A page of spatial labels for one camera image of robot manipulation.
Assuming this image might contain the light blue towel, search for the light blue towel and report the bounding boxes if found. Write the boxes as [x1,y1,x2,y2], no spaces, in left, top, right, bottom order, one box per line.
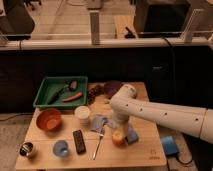
[90,114,115,133]

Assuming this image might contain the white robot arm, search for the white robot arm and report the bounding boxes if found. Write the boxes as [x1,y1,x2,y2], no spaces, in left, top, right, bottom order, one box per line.
[110,84,213,144]

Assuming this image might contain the red yellow apple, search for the red yellow apple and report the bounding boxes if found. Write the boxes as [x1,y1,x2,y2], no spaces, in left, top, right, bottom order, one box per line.
[112,131,124,146]

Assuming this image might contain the blue sponge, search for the blue sponge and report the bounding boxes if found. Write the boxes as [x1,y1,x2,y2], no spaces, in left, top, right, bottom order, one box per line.
[125,124,139,144]

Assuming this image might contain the white cup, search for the white cup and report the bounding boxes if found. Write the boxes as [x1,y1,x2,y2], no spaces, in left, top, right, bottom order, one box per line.
[74,106,91,124]

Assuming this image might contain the purple bowl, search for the purple bowl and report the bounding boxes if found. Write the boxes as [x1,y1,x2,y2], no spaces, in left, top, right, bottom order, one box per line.
[104,81,123,98]

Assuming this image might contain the black remote control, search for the black remote control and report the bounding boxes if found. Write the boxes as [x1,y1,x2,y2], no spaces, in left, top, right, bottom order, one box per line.
[73,130,86,154]

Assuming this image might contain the wooden table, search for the wooden table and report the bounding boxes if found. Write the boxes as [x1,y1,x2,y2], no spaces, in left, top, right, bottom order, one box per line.
[14,81,168,171]

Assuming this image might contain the blue object on floor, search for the blue object on floor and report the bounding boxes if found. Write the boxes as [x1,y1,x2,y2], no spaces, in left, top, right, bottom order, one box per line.
[161,136,179,156]

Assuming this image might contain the orange carrot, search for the orange carrot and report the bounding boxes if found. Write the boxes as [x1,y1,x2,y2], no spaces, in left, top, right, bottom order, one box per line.
[62,92,83,102]

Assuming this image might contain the blue cup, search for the blue cup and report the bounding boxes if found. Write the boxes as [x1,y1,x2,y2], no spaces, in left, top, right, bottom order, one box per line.
[53,140,69,157]

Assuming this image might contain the green plastic tray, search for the green plastic tray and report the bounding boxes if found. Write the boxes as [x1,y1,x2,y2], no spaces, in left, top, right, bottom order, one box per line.
[33,76,88,110]

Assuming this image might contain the orange bowl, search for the orange bowl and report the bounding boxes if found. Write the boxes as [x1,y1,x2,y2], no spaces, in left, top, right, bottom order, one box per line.
[36,108,62,131]

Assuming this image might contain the silver metal cup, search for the silver metal cup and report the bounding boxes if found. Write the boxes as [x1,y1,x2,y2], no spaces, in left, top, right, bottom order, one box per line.
[19,142,36,158]

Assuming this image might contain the black office chair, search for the black office chair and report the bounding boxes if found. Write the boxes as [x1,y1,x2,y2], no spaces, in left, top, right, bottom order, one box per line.
[0,0,35,38]

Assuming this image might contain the black handled brush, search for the black handled brush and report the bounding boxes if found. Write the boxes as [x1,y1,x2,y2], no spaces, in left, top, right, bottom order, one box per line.
[47,81,78,105]

